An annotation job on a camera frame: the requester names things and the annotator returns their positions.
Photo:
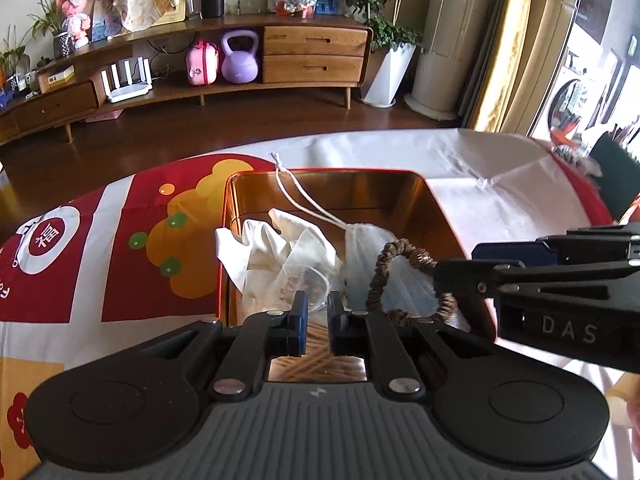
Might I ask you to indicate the pink toy suitcase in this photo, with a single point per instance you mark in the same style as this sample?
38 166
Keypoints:
202 65

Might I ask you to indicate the yellow curtain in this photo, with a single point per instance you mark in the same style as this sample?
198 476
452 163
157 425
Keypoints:
505 45

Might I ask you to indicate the white router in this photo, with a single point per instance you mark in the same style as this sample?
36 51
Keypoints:
127 92

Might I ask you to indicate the pink flat mat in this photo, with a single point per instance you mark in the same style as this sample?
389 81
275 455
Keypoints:
104 115

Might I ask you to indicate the pink doll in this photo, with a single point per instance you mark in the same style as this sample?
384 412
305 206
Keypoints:
75 10

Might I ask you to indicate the beige standing air conditioner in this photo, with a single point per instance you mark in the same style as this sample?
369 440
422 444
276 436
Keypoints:
460 35

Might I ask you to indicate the potted orchid plant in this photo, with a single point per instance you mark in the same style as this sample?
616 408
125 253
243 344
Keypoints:
62 42

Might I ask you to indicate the blue picture box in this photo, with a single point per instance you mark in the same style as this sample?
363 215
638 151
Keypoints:
106 17

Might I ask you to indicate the small potted plant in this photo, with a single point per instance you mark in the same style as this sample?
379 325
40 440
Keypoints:
12 60

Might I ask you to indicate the washing machine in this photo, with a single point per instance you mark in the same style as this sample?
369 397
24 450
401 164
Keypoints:
575 105

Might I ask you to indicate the dark wide cabinet drawer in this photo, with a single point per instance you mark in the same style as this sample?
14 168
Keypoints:
55 106

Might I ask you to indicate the clear plastic bag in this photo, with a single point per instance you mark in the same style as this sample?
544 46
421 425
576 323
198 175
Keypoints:
310 285

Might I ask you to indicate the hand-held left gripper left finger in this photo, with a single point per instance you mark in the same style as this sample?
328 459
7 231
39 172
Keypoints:
299 322

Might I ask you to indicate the printed tablecloth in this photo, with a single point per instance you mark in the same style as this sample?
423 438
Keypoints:
115 270

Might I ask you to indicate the brown scrunchie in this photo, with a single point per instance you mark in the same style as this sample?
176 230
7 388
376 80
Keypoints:
374 286

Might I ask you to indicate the wooden cabinet drawer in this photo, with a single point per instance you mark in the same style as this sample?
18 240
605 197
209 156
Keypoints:
315 40
312 69

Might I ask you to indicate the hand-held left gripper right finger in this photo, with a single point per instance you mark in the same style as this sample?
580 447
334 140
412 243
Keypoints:
336 322

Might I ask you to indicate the wooden TV cabinet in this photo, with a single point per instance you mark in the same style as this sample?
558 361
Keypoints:
175 90

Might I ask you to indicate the dark green bag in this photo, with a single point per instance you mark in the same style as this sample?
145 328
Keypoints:
617 175

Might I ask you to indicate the purple kettlebell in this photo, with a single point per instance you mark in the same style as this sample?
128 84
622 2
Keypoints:
240 62

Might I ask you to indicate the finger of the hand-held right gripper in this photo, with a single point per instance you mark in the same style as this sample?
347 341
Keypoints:
465 275
510 254

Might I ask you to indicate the white tall planter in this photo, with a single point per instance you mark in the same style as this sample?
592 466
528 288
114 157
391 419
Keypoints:
390 77

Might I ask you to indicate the drinking glass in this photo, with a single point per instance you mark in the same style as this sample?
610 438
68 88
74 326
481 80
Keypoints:
192 2

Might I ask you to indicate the small cardboard box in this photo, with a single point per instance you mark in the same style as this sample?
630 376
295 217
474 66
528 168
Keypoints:
56 77

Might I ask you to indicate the white cloth pouch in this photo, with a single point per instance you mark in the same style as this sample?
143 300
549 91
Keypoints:
260 250

